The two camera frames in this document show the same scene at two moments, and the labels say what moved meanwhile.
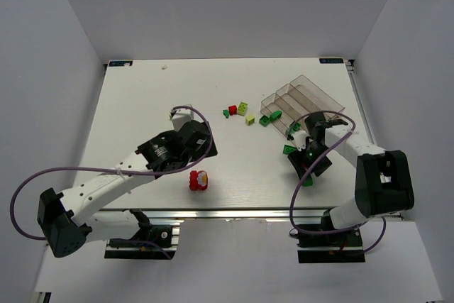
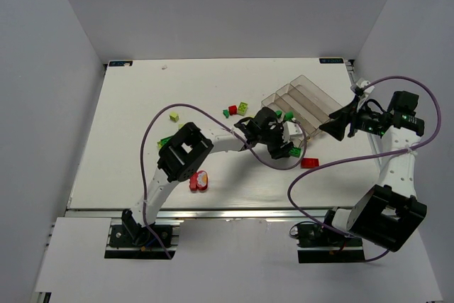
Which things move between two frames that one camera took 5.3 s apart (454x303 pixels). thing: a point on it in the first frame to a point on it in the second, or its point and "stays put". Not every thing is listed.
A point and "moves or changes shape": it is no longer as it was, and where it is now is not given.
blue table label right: (331, 61) stays put
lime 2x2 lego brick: (242, 108) stays put
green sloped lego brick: (276, 115) moves or changes shape
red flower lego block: (198, 180) stays put
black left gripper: (204, 140) to (278, 138)
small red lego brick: (233, 109) stays put
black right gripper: (313, 162) to (352, 118)
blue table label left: (122, 63) stays put
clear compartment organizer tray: (298, 99) stays put
